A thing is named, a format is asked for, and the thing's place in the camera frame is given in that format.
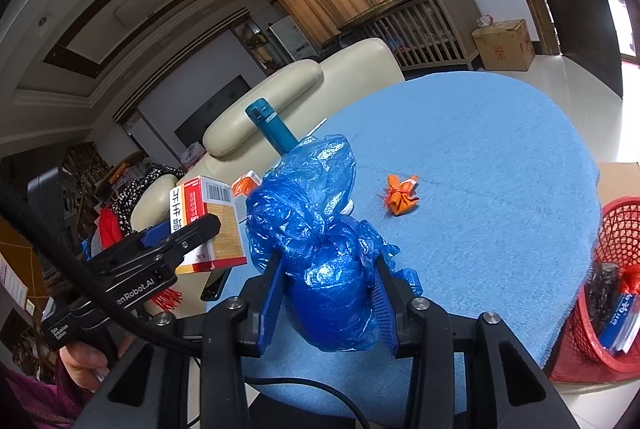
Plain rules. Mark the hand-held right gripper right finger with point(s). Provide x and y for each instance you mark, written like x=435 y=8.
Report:
x=385 y=304

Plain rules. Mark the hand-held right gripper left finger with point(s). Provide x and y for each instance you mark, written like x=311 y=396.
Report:
x=272 y=299

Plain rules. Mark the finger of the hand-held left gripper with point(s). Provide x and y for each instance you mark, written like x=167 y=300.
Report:
x=195 y=231
x=155 y=233

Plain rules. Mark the red and white medicine box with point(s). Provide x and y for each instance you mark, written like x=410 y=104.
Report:
x=220 y=229

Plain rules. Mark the blue plastic bag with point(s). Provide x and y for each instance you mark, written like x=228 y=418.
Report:
x=325 y=284

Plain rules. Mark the orange wrapper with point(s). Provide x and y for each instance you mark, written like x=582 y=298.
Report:
x=400 y=199

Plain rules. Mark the red plastic mesh basket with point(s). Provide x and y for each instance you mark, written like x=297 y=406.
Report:
x=585 y=334

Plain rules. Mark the grey black plastic bag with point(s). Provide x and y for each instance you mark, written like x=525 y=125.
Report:
x=602 y=289

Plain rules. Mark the blue toothpaste box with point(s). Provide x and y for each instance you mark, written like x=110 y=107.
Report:
x=617 y=319

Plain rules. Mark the red plastic bag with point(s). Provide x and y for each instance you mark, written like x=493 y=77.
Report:
x=632 y=281

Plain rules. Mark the person's left forearm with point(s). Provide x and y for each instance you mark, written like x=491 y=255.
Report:
x=30 y=404

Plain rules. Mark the person's left hand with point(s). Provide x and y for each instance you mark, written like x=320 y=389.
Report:
x=85 y=359

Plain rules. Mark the red fringe ornament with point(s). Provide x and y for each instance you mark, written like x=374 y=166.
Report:
x=167 y=300

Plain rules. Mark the black and white floral cloth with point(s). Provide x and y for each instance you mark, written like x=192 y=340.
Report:
x=135 y=194

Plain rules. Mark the red garment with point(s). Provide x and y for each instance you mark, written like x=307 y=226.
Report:
x=110 y=226

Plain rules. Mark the black smartphone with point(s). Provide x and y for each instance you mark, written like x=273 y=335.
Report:
x=215 y=286

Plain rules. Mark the orange and white carton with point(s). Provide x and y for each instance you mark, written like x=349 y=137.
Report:
x=244 y=185

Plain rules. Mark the dark wooden shelf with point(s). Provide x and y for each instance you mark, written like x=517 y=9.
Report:
x=85 y=164

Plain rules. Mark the cream leather sofa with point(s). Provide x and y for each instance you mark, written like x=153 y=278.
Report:
x=235 y=134

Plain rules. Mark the black television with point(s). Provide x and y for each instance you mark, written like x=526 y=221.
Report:
x=215 y=109

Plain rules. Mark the teal thermos bottle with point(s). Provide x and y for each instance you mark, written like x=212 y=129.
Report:
x=272 y=126

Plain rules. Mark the blue tablecloth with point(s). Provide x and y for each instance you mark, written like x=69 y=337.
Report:
x=475 y=159

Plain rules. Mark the display cabinet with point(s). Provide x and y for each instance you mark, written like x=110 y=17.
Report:
x=255 y=44

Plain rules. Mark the white standing air conditioner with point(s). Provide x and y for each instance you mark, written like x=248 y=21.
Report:
x=292 y=36

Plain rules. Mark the wooden baby crib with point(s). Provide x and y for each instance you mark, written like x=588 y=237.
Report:
x=425 y=34

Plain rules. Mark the brown cardboard box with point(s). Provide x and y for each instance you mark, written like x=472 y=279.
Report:
x=500 y=49

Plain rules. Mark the dark wooden door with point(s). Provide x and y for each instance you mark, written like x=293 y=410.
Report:
x=575 y=9

